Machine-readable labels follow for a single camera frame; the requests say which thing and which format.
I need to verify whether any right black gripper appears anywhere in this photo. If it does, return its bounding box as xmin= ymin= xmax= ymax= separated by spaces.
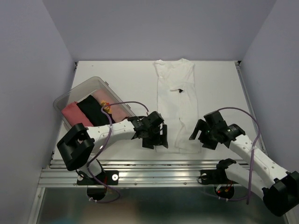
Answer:
xmin=189 ymin=118 xmax=217 ymax=149

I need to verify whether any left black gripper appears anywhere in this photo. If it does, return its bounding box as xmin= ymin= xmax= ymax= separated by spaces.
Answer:
xmin=142 ymin=124 xmax=168 ymax=149

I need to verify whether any white printed t-shirt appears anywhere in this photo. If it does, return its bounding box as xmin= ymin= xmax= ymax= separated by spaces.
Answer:
xmin=154 ymin=58 xmax=201 ymax=154

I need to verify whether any clear plastic storage bin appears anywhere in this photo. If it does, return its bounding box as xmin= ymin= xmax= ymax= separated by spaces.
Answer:
xmin=53 ymin=77 xmax=135 ymax=140

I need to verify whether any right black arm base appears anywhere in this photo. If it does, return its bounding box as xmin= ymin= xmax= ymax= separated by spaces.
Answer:
xmin=197 ymin=158 xmax=246 ymax=185

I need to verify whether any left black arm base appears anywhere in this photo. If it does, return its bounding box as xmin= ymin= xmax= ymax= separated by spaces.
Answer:
xmin=76 ymin=159 xmax=119 ymax=186

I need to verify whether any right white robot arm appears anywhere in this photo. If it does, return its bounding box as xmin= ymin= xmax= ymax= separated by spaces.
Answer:
xmin=189 ymin=111 xmax=299 ymax=217

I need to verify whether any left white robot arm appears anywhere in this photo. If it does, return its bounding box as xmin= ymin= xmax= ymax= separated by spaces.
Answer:
xmin=57 ymin=111 xmax=168 ymax=184

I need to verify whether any rolled pink printed t-shirt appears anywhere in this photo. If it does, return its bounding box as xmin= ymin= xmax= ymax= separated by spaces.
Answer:
xmin=93 ymin=89 xmax=130 ymax=123

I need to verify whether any rolled black t-shirt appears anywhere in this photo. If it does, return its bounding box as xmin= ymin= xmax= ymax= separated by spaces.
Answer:
xmin=77 ymin=95 xmax=109 ymax=126

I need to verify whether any rolled red t-shirt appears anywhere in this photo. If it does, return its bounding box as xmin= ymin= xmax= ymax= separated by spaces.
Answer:
xmin=61 ymin=102 xmax=93 ymax=127

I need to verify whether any aluminium mounting rail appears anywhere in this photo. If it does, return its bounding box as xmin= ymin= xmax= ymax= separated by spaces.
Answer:
xmin=39 ymin=159 xmax=285 ymax=188

